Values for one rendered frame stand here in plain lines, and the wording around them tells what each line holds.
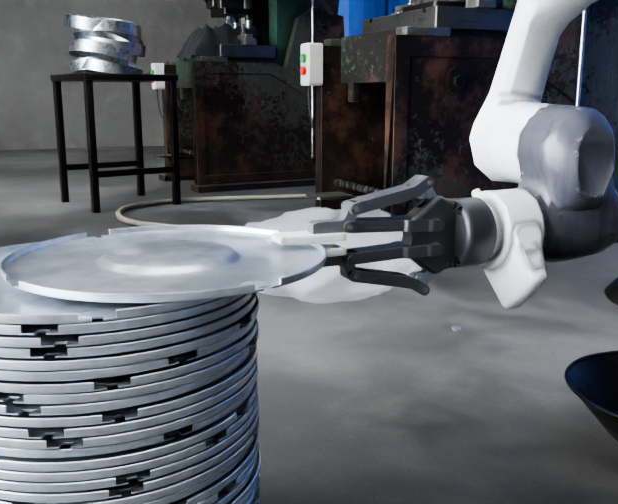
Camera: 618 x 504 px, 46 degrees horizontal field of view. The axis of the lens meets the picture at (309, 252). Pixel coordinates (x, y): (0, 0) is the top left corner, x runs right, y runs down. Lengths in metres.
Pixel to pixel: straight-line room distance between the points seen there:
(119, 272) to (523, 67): 0.54
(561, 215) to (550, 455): 0.35
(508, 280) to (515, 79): 0.26
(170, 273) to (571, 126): 0.45
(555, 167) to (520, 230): 0.08
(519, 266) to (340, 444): 0.38
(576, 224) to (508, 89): 0.19
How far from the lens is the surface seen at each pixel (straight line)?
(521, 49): 0.92
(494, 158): 0.90
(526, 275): 0.78
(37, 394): 0.56
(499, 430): 1.09
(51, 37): 6.86
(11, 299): 0.61
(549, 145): 0.82
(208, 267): 0.63
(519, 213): 0.81
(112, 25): 3.10
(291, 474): 0.95
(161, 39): 7.03
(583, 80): 2.43
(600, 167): 0.85
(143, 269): 0.63
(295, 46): 3.81
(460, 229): 0.78
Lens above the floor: 0.46
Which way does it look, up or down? 12 degrees down
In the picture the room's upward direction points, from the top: straight up
